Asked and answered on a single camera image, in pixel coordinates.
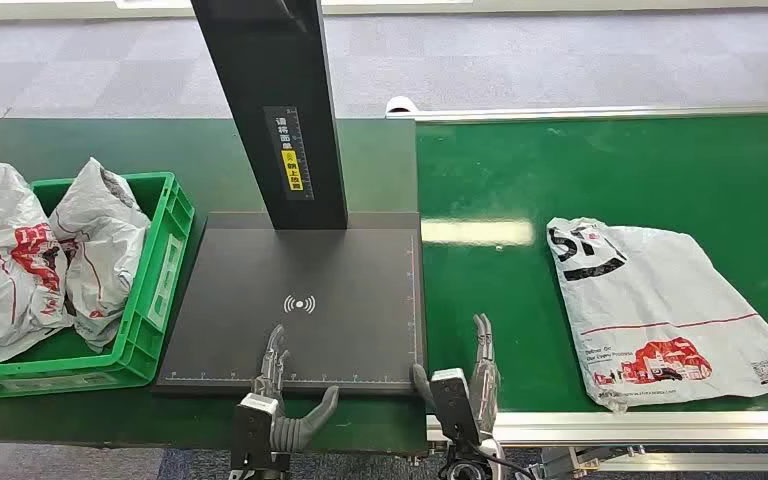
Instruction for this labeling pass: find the white courier bag black logo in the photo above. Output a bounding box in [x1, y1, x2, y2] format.
[545, 216, 768, 413]

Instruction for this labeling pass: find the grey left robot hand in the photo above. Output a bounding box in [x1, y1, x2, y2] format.
[252, 323, 341, 454]

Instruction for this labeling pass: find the aluminium conveyor frame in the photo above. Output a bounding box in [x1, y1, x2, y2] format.
[385, 99, 768, 447]

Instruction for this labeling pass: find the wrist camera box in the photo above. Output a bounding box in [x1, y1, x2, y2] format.
[428, 368, 482, 446]
[230, 392, 281, 473]

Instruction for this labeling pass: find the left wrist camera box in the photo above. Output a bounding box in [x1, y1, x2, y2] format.
[230, 392, 281, 473]

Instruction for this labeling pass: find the green conveyor belt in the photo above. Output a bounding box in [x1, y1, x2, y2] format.
[415, 112, 768, 415]

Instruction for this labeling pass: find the crumpled white courier bag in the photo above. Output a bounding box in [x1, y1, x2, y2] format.
[47, 156, 153, 354]

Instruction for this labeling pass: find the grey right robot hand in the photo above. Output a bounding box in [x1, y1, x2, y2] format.
[409, 312, 501, 441]

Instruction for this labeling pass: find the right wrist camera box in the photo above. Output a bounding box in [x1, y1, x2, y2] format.
[428, 368, 482, 446]

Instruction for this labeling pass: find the large white courier bag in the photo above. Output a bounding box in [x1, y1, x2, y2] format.
[0, 160, 75, 367]

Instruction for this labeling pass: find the green plastic crate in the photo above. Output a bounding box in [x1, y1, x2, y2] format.
[0, 171, 196, 400]

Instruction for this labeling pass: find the black inbound scanner machine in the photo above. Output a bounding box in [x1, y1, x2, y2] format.
[152, 0, 428, 399]

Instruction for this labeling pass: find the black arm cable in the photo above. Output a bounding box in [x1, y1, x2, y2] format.
[473, 442, 538, 480]

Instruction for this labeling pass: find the black yellow warning label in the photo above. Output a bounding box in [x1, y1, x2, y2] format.
[263, 105, 315, 202]

